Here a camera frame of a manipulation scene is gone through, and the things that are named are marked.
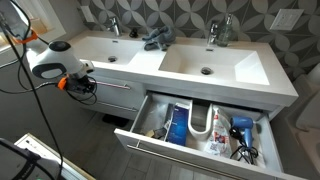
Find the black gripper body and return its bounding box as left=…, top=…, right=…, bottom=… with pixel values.
left=67, top=75, right=98, bottom=96

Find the white drawer with chrome handle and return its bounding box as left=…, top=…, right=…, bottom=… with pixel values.
left=85, top=73, right=147, bottom=112

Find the white lower vanity drawer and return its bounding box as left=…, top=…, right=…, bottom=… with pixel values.
left=79, top=99, right=140, bottom=122

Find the white drawer with hair dryer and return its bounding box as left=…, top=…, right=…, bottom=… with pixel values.
left=113, top=90, right=299, bottom=180

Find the chrome sink faucet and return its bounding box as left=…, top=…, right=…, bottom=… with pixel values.
left=105, top=15, right=123, bottom=38
left=206, top=21, right=220, bottom=47

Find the white box with printed edge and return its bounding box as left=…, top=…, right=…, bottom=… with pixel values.
left=13, top=132, right=97, bottom=180

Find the small black countertop object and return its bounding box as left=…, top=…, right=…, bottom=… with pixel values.
left=128, top=27, right=140, bottom=39

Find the small dark and yellow item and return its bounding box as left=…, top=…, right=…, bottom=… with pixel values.
left=144, top=126, right=168, bottom=140

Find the grey blue towel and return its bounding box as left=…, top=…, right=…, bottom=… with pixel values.
left=141, top=25, right=177, bottom=52

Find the blue rectangular box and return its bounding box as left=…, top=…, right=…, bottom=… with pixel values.
left=164, top=101, right=192, bottom=147

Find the white and red plastic packet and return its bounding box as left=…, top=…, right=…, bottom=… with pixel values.
left=202, top=105, right=234, bottom=159

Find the clear glass soap dispenser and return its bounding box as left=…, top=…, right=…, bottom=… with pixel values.
left=216, top=13, right=234, bottom=48

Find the blue hair dryer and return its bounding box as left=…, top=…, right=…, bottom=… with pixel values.
left=228, top=115, right=260, bottom=166

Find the white toilet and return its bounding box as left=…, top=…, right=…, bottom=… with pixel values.
left=282, top=62, right=320, bottom=179

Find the orange cable clip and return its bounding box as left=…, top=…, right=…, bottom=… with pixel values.
left=56, top=76, right=70, bottom=91
left=12, top=29, right=39, bottom=45

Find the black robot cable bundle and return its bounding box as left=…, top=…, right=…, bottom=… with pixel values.
left=0, top=0, right=100, bottom=180

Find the white wall outlet plate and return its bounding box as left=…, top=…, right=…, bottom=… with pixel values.
left=269, top=8, right=305, bottom=32
left=79, top=5, right=96, bottom=24

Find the white window frame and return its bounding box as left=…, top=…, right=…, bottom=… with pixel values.
left=0, top=0, right=68, bottom=56

